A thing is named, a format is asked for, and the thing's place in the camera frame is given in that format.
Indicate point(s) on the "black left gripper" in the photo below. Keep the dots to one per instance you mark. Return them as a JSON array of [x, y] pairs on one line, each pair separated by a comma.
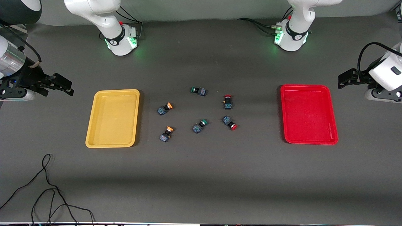
[[360, 77]]

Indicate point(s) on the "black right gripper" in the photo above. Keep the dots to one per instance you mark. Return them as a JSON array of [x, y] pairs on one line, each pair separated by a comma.
[[29, 76]]

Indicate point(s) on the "red mushroom push button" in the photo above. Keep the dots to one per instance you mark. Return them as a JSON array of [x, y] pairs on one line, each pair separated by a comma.
[[230, 123], [228, 103]]

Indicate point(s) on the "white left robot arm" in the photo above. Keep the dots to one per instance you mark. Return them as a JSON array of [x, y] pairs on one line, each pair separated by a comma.
[[293, 42]]

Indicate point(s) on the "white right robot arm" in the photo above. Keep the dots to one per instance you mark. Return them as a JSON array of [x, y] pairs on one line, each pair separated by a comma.
[[122, 47]]

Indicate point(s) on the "red plastic tray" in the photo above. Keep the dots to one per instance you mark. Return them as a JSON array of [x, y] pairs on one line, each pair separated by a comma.
[[309, 116]]

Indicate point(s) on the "yellow plastic tray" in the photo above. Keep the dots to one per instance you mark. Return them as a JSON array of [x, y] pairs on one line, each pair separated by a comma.
[[113, 119]]

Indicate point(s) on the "yellow mushroom push button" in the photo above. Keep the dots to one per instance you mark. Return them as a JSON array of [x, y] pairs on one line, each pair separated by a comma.
[[165, 135], [164, 109]]

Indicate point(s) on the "green push button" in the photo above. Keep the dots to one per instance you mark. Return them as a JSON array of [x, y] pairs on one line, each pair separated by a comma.
[[199, 91], [199, 126]]

